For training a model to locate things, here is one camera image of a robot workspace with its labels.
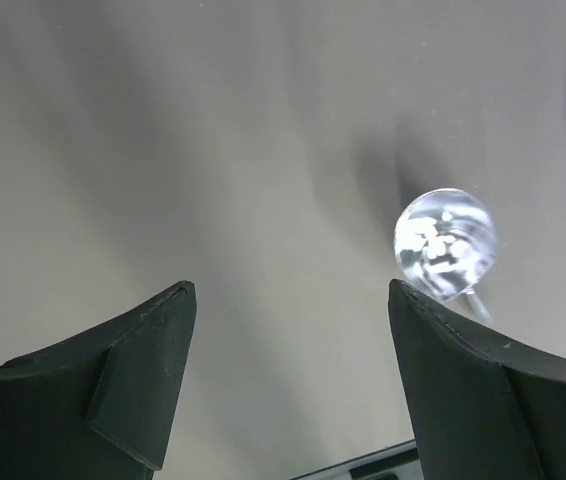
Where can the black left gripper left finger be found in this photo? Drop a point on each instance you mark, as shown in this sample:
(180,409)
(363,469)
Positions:
(100,404)

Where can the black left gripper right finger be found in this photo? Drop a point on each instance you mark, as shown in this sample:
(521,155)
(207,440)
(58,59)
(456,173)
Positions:
(482,405)

